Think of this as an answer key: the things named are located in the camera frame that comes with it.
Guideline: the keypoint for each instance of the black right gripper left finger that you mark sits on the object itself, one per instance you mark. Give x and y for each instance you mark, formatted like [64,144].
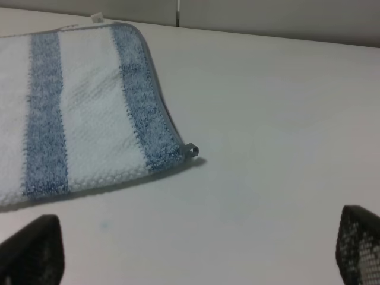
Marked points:
[34,254]

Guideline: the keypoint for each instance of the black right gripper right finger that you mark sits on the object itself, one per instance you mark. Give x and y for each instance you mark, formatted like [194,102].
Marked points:
[357,246]

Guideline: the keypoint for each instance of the blue white striped towel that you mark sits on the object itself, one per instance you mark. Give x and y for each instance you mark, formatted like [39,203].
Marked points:
[82,108]

